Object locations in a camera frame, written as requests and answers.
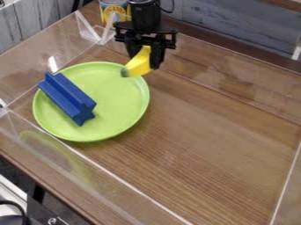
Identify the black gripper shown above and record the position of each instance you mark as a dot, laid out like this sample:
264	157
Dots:
160	38

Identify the yellow toy banana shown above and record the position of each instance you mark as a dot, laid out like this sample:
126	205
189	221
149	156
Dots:
138	66

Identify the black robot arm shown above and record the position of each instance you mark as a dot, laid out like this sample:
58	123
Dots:
146	14

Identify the green plate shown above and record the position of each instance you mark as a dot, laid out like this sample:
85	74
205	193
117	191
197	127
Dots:
122	99

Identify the yellow labelled tin can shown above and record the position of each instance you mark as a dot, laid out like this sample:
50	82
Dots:
116	11

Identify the blue cross-shaped block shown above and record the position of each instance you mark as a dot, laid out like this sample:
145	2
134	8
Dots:
69	97

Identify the clear acrylic enclosure walls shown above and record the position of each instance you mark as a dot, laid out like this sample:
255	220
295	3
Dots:
211	159

